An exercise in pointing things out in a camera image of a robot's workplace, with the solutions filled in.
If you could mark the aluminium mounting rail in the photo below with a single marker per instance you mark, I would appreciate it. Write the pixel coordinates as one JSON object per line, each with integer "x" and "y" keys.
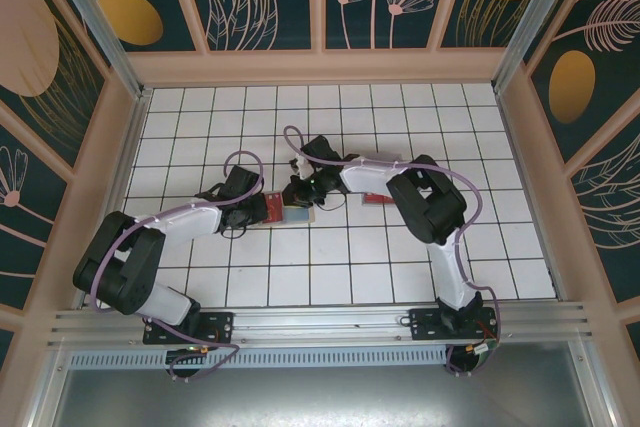
{"x": 320, "y": 322}

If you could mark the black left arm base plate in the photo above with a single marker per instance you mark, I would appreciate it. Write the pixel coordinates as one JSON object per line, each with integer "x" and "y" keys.
{"x": 220, "y": 327}

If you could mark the bright red credit card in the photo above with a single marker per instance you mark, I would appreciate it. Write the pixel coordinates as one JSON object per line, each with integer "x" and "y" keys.
{"x": 375, "y": 199}

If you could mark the aluminium frame post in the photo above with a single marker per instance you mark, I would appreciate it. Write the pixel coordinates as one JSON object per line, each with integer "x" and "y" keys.
{"x": 98, "y": 22}
{"x": 532, "y": 22}

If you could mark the tan card holder blue pocket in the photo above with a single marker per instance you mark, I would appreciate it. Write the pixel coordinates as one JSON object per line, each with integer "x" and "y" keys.
{"x": 300, "y": 216}

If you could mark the green circuit board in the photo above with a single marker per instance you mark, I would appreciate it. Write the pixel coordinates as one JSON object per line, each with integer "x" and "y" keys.
{"x": 482, "y": 348}

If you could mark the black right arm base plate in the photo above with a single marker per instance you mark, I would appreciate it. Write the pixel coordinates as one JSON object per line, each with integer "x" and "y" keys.
{"x": 425, "y": 324}

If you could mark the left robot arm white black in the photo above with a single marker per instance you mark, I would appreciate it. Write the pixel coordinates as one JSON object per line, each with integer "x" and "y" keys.
{"x": 185, "y": 219}

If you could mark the grey metal sheet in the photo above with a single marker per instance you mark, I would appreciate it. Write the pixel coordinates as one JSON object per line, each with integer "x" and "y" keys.
{"x": 320, "y": 397}

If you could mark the yellow power connector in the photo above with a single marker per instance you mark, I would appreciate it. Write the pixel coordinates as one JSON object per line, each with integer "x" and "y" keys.
{"x": 202, "y": 349}

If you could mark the red card with gold chip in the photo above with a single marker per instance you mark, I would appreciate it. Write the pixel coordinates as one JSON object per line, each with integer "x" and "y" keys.
{"x": 274, "y": 209}

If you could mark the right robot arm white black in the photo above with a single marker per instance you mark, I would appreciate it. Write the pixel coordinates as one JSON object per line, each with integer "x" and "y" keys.
{"x": 370, "y": 178}

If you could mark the aluminium table side rail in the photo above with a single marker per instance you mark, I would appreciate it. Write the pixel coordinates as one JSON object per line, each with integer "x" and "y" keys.
{"x": 129, "y": 147}
{"x": 515, "y": 147}

